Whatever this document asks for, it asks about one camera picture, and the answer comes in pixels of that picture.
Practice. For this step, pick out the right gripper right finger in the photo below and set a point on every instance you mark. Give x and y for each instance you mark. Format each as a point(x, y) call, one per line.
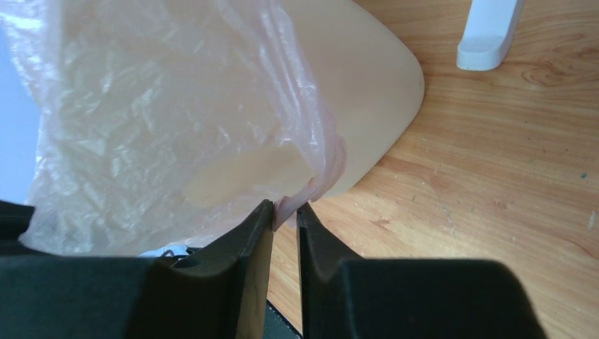
point(347, 296)

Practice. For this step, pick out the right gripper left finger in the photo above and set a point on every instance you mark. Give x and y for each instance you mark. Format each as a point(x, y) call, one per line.
point(218, 291)

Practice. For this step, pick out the pink plastic trash bag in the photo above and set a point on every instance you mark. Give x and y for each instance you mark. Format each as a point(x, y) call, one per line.
point(166, 122)

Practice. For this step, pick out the beige plastic trash bin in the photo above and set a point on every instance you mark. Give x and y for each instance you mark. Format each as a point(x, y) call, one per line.
point(370, 80)

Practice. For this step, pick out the clothes rack pole with foot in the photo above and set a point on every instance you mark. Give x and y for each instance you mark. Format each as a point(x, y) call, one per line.
point(488, 34)

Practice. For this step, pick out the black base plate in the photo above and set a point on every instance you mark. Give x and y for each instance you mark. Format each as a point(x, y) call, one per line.
point(276, 326)

